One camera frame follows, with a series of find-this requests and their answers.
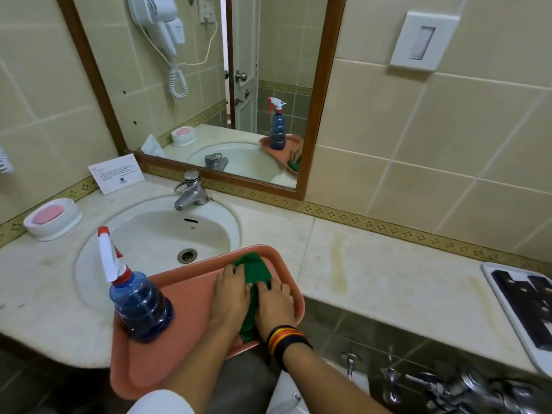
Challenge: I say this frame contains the white tray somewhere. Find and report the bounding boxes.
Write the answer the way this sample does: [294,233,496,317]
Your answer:
[482,262,552,378]

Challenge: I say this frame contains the white soap dish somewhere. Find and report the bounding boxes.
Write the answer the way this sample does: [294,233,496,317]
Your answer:
[23,198,83,242]

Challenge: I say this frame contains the chrome flush valve pipes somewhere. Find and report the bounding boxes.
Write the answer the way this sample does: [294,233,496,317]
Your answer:
[381,365,552,414]

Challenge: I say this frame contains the white sink basin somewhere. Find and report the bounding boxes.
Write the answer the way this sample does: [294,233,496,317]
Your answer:
[74,195,241,316]

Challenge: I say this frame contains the chrome faucet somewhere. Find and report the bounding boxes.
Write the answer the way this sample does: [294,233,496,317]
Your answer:
[174,170,210,211]

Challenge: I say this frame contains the small chrome angle valve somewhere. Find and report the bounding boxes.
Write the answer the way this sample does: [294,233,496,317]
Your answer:
[341,351,361,381]

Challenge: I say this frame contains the wood framed mirror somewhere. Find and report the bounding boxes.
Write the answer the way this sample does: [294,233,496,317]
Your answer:
[55,0,347,201]

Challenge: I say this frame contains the green cleaning cloth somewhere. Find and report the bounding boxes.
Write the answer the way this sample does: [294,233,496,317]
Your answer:
[233,252,273,344]

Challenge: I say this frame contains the person's right forearm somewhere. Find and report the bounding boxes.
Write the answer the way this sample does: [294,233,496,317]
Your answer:
[282,344,391,414]

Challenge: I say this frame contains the white flush plate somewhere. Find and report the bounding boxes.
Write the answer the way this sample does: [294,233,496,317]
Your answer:
[389,11,461,73]

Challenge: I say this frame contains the black wristband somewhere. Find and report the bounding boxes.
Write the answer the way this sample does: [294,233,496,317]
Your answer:
[273,335,313,372]

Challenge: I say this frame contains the pink plastic tray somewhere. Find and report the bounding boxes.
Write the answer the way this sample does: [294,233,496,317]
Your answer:
[109,244,306,400]

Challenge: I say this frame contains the person's left forearm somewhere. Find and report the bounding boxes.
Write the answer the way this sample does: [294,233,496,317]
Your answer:
[165,325,243,414]

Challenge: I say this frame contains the person's right hand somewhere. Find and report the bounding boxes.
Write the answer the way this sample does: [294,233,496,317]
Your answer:
[254,278,298,342]

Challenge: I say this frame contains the pink soap bar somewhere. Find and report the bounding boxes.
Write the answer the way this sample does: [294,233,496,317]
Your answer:
[33,205,65,225]

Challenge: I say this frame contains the white notice card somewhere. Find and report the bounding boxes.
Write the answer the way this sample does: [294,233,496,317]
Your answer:
[88,154,145,195]

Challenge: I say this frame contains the red yellow thread bracelet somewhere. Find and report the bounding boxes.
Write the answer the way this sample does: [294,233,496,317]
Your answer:
[266,325,303,355]

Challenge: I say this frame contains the person's left hand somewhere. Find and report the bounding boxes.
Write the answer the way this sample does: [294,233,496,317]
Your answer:
[210,263,253,333]

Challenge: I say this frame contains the white toilet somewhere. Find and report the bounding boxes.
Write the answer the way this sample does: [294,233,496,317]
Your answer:
[267,360,371,414]

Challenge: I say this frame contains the blue spray bottle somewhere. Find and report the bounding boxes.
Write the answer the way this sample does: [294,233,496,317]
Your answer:
[97,227,175,344]

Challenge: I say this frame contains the black packets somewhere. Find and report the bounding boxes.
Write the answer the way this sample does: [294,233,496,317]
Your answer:
[492,270,552,352]

